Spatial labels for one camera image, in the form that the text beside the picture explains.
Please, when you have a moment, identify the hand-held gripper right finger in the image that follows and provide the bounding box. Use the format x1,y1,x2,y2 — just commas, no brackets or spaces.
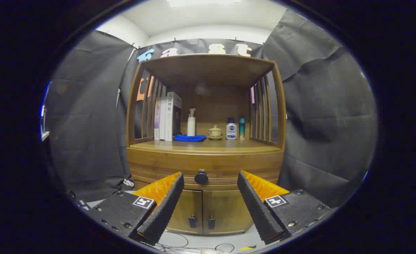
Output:
237,170,332,245

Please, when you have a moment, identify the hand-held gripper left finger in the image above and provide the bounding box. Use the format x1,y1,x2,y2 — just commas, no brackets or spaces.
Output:
86,172,185,246

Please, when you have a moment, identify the black round drawer knob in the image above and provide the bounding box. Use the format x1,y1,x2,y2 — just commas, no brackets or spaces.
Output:
194,169,209,185

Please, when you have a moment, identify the wooden drawer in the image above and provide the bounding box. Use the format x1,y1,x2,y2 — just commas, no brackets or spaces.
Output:
127,147,285,191

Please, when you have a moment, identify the wooden cabinet door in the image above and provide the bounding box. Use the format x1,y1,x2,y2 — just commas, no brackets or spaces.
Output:
203,190,254,235
165,189,204,235

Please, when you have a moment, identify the wooden countertop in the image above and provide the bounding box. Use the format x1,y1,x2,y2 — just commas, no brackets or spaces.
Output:
129,138,282,155

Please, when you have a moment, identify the wooden cabinet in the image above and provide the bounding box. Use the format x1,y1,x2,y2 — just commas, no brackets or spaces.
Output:
126,54,287,236

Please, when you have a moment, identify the blue cloth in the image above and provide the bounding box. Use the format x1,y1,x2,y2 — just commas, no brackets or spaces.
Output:
174,134,207,142

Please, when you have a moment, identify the white lotion bottle blue cap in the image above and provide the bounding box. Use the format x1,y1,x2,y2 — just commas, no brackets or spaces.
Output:
226,117,237,140

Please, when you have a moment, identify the white pump bottle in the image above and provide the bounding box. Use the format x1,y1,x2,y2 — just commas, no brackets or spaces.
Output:
187,108,197,137

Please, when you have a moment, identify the cream lidded tea cup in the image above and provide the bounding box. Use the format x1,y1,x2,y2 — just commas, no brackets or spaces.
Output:
207,125,223,140

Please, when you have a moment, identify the plain white book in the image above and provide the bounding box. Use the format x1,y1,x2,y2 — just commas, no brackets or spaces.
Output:
159,97,168,140

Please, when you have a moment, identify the white book with dark cover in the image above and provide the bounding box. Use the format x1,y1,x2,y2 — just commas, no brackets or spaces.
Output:
165,92,182,141

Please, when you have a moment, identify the lilac book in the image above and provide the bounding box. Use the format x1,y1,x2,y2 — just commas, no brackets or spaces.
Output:
154,98,162,140

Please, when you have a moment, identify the black floor cable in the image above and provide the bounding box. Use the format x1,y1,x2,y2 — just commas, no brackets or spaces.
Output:
141,229,236,254

